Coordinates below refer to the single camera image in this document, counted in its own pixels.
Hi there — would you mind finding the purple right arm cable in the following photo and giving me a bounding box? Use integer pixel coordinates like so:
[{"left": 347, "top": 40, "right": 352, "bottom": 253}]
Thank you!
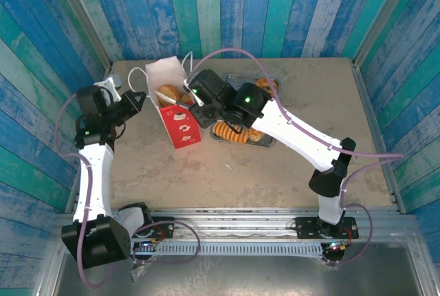
[{"left": 190, "top": 47, "right": 405, "bottom": 266}]

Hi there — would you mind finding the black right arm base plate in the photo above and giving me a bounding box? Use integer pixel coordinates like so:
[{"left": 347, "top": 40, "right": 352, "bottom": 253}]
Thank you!
[{"left": 294, "top": 215, "right": 359, "bottom": 241}]

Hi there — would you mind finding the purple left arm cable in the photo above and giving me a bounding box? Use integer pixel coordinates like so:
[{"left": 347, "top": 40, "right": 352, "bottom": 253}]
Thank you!
[{"left": 54, "top": 93, "right": 201, "bottom": 289}]

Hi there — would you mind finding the grey slotted cable duct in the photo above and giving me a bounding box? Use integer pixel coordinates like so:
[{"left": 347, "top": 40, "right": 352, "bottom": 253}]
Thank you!
[{"left": 132, "top": 242, "right": 326, "bottom": 258}]

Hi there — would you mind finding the long ridged caterpillar bread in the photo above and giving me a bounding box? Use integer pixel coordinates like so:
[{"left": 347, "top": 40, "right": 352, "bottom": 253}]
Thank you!
[{"left": 212, "top": 120, "right": 250, "bottom": 145}]

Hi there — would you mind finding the aluminium frame post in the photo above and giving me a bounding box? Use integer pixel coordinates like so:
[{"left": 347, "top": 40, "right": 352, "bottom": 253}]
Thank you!
[
  {"left": 352, "top": 0, "right": 413, "bottom": 67},
  {"left": 47, "top": 0, "right": 113, "bottom": 69}
]

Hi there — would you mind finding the ring shaped braided bread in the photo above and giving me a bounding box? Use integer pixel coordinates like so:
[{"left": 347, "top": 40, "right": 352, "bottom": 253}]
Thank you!
[{"left": 254, "top": 78, "right": 278, "bottom": 93}]

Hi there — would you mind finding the round brown bun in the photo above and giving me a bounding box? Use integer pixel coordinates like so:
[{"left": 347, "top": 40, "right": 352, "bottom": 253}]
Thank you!
[{"left": 157, "top": 84, "right": 182, "bottom": 107}]

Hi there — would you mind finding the grey metal baking tray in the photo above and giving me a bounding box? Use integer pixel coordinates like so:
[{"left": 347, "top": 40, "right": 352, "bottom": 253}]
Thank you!
[{"left": 210, "top": 73, "right": 283, "bottom": 148}]

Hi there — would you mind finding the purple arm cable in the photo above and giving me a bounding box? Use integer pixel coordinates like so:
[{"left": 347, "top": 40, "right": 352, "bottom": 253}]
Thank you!
[
  {"left": 190, "top": 47, "right": 405, "bottom": 266},
  {"left": 54, "top": 93, "right": 201, "bottom": 289}
]

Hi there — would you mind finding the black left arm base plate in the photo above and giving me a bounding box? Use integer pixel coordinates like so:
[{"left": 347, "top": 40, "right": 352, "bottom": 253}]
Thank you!
[{"left": 137, "top": 216, "right": 176, "bottom": 240}]

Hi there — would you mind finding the aluminium mounting rail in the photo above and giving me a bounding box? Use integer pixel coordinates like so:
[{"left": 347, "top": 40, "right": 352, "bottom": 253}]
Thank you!
[{"left": 147, "top": 206, "right": 419, "bottom": 242}]

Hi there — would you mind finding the small circuit board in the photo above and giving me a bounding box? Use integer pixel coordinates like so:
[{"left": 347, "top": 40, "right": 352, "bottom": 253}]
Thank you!
[
  {"left": 324, "top": 240, "right": 352, "bottom": 252},
  {"left": 133, "top": 239, "right": 162, "bottom": 248}
]

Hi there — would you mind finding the red and white paper bag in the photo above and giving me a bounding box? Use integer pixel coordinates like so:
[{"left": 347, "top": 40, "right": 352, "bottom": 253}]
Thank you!
[{"left": 127, "top": 52, "right": 202, "bottom": 150}]

